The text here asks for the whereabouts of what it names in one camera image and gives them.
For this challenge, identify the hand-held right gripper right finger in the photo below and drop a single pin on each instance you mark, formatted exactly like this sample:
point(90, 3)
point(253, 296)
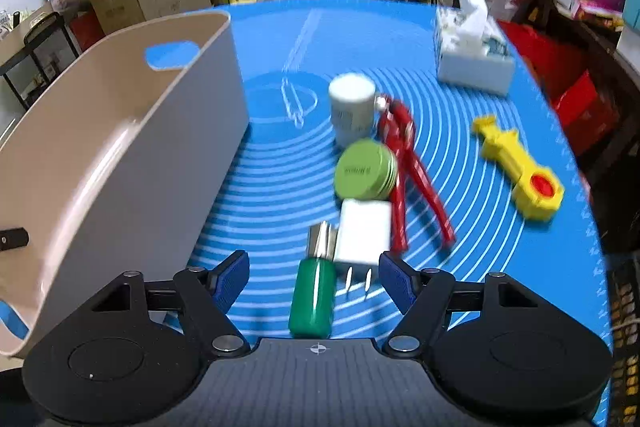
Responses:
point(397, 282)

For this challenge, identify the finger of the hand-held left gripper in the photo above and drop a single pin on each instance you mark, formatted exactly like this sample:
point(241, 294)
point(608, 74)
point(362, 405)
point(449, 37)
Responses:
point(12, 239)

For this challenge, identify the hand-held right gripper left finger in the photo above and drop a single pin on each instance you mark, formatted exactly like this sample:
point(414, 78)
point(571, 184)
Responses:
point(232, 279)

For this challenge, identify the white charger plug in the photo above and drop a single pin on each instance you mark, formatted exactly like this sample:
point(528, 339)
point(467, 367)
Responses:
point(362, 227)

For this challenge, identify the green bottle with silver cap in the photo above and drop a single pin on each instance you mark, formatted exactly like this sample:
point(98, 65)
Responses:
point(312, 297)

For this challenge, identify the green round tin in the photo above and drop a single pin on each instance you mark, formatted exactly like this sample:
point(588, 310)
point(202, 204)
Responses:
point(365, 169)

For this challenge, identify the beige plastic storage bin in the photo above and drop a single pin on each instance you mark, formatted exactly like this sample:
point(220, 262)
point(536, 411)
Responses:
point(125, 157)

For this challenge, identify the white round jar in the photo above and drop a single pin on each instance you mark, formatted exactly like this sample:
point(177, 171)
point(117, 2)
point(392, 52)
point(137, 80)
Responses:
point(351, 107)

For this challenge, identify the blue silicone mat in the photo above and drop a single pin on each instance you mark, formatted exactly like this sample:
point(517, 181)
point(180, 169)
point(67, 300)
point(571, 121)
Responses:
point(280, 187)

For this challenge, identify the black metal cart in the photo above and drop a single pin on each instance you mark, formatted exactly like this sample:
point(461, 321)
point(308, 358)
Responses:
point(40, 42)

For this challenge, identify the white tissue box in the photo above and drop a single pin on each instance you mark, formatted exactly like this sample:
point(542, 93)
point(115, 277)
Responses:
point(472, 62)

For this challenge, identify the black plastic crate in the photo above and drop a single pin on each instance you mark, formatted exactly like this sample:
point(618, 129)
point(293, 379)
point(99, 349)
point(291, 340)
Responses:
point(625, 332)

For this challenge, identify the red bag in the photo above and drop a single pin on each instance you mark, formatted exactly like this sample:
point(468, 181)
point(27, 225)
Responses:
point(535, 52)

